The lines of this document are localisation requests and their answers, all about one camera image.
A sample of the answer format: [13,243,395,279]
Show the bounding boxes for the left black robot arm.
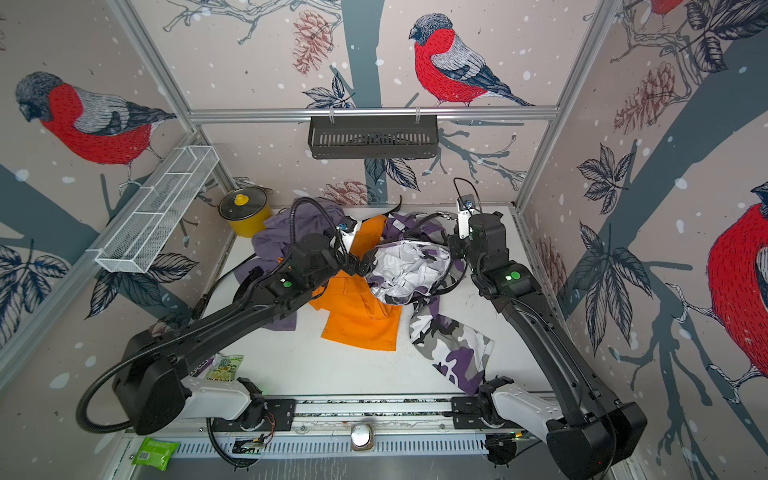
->
[75,197,361,435]

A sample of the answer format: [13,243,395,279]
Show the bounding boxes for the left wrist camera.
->
[337,216,361,250]

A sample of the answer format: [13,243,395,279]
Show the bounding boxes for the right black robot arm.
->
[449,211,647,479]

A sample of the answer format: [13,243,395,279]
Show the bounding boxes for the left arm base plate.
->
[212,398,297,433]

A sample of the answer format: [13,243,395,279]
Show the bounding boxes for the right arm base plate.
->
[449,396,518,430]

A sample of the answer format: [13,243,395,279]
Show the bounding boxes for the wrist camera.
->
[456,195,481,239]
[337,216,361,250]

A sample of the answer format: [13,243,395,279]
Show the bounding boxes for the green wipes packet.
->
[132,437,180,471]

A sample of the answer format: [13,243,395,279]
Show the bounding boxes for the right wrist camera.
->
[456,195,481,239]

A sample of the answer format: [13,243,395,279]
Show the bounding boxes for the white wire mesh shelf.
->
[95,145,219,273]

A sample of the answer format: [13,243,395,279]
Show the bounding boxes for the orange trousers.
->
[265,211,402,351]

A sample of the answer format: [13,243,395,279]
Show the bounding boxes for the yellow pot with lid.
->
[218,186,272,238]

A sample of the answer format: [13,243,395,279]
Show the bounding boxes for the lavender purple trousers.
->
[233,197,348,332]

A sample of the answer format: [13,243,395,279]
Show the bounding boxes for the black hanging basket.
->
[308,115,439,160]

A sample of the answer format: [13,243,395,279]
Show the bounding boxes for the purple camouflage trousers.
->
[364,212,497,397]

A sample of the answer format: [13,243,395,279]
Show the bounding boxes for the green snack wrapper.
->
[205,354,244,382]

